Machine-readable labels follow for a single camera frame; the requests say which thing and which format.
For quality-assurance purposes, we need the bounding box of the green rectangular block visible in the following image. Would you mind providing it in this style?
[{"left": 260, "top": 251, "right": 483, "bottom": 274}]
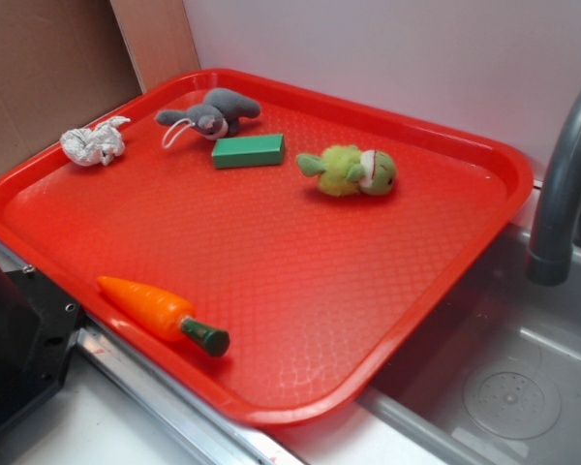
[{"left": 212, "top": 134, "right": 286, "bottom": 170}]

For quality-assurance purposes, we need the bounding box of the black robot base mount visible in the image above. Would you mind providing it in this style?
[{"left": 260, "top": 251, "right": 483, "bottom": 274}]
[{"left": 0, "top": 267, "right": 83, "bottom": 435}]

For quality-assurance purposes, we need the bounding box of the grey plastic sink basin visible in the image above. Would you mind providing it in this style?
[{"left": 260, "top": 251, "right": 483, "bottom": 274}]
[{"left": 359, "top": 226, "right": 581, "bottom": 464}]

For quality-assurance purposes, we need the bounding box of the grey plush bunny toy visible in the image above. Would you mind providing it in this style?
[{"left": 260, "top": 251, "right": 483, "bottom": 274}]
[{"left": 155, "top": 88, "right": 261, "bottom": 148}]

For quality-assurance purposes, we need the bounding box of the crumpled white paper ball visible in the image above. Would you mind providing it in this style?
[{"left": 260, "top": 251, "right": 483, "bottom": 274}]
[{"left": 59, "top": 116, "right": 131, "bottom": 167}]

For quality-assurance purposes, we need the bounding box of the red plastic tray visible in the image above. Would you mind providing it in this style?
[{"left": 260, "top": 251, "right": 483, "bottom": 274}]
[{"left": 0, "top": 70, "right": 534, "bottom": 426}]

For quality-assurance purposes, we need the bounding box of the brown cardboard panel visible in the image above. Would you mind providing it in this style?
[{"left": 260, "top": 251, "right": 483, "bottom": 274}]
[{"left": 0, "top": 1, "right": 199, "bottom": 174}]

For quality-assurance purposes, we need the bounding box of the green plush animal toy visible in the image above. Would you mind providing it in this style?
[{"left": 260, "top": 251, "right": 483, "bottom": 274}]
[{"left": 295, "top": 145, "right": 397, "bottom": 197}]

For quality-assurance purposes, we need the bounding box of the orange toy carrot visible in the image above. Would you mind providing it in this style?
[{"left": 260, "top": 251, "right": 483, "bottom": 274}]
[{"left": 97, "top": 276, "right": 230, "bottom": 357}]

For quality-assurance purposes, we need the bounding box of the grey toy faucet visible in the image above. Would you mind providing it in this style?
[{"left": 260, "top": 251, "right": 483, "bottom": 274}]
[{"left": 526, "top": 91, "right": 581, "bottom": 286}]

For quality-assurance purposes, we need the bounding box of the silver metal rail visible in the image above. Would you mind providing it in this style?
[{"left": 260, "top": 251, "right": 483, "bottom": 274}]
[{"left": 0, "top": 227, "right": 291, "bottom": 465}]

